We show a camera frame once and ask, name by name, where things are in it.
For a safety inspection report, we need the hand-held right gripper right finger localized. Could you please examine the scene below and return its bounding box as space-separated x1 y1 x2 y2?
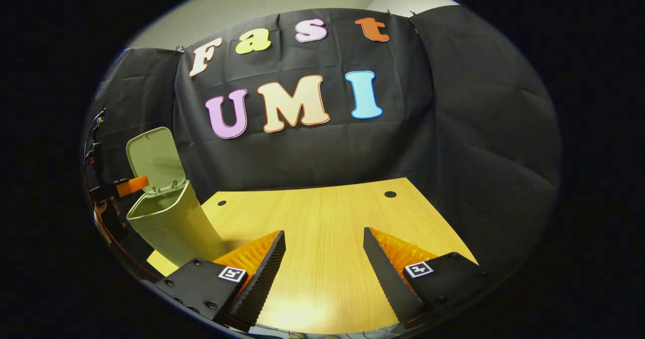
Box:
363 227 497 328

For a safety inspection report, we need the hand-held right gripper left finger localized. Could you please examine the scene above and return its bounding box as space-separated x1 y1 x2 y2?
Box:
154 230 287 332

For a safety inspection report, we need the green desktop garbage bin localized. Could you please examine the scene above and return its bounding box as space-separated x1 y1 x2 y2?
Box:
125 126 227 266

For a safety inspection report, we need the wooden desktop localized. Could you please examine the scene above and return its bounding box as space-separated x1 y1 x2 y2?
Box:
146 178 479 335

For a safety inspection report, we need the black backdrop cloth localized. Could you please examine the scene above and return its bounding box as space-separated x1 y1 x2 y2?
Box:
83 5 562 279

